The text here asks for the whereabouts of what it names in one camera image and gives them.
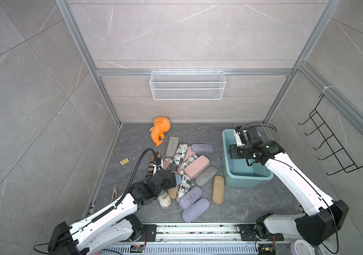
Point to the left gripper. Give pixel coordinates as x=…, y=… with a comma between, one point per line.
x=170, y=184

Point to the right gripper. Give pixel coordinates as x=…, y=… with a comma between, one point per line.
x=232, y=151

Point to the plaid brown glasses case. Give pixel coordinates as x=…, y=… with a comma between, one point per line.
x=152, y=161

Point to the blue fabric case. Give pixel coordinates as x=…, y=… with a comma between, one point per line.
x=178, y=179

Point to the teal plastic storage box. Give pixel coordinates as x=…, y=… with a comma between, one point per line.
x=237, y=173

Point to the grey marble glasses case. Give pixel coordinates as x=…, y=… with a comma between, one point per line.
x=173, y=144

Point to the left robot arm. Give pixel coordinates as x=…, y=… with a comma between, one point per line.
x=114, y=223

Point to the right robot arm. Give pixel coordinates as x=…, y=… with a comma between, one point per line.
x=322, y=217

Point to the pink hard glasses case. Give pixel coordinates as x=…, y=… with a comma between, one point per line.
x=197, y=167

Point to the grey fabric glasses case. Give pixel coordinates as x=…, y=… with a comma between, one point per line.
x=206, y=176

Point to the tan fabric case centre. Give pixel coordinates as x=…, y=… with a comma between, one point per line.
x=173, y=192

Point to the tan fabric case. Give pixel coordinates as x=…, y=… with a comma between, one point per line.
x=173, y=192
x=218, y=190

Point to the flag newspaper print case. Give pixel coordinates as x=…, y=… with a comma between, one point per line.
x=167, y=164

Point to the newspaper case under pink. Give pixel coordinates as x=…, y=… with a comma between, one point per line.
x=186, y=163

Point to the purple fabric case middle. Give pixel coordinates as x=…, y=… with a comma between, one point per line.
x=187, y=200

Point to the purple fabric case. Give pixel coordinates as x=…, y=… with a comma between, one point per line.
x=196, y=210
x=202, y=148
x=187, y=200

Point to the pink flat case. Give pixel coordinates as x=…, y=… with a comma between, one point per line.
x=189, y=153

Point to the gold binder clip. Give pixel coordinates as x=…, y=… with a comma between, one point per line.
x=124, y=161

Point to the purple fabric case bottom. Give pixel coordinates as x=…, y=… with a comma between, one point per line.
x=196, y=210

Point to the tan fabric case right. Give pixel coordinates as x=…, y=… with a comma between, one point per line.
x=218, y=190

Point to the purple fabric case top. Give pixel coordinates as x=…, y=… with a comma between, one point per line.
x=202, y=148

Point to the wooden clothes peg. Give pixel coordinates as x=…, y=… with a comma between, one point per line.
x=114, y=194

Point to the orange plush whale toy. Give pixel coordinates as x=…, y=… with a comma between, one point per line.
x=160, y=126

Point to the pink white clock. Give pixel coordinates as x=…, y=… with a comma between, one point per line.
x=301, y=247

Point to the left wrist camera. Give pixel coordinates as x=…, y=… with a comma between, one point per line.
x=157, y=166

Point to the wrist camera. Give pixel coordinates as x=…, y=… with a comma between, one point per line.
x=157, y=166
x=240, y=136

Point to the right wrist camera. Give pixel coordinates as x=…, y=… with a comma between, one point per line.
x=240, y=136

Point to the metal base rail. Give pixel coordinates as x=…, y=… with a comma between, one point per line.
x=204, y=239

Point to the white wire mesh basket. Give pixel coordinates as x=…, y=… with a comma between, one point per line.
x=187, y=85

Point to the black wire hook rack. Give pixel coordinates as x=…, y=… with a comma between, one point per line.
x=330, y=140

